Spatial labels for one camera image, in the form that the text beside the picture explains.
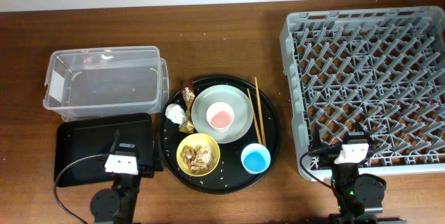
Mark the wooden chopstick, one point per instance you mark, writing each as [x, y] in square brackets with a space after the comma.
[261, 126]
[255, 119]

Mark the pink cup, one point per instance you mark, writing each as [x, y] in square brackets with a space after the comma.
[220, 116]

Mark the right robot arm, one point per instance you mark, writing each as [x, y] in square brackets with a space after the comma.
[359, 196]

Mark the round black serving tray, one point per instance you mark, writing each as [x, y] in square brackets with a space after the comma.
[229, 176]

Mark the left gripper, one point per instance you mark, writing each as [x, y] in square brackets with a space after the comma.
[147, 170]

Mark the blue cup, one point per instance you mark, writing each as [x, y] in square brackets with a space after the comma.
[255, 158]

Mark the yellow bowl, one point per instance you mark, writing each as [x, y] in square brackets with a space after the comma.
[197, 139]

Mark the white tissue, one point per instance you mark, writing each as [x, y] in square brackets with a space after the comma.
[176, 114]

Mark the grey plate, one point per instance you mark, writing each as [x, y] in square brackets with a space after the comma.
[237, 99]

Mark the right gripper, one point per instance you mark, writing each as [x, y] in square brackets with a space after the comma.
[316, 143]

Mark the gold brown snack wrapper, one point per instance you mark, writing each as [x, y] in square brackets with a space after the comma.
[188, 95]

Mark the black rectangular tray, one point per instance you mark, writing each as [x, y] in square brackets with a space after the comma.
[78, 139]

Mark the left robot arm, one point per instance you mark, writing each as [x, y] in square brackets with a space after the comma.
[118, 203]

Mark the food scraps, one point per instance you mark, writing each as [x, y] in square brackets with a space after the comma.
[199, 159]

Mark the clear plastic bin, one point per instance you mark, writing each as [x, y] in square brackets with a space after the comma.
[99, 82]

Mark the grey dishwasher rack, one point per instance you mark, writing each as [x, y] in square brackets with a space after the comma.
[382, 67]

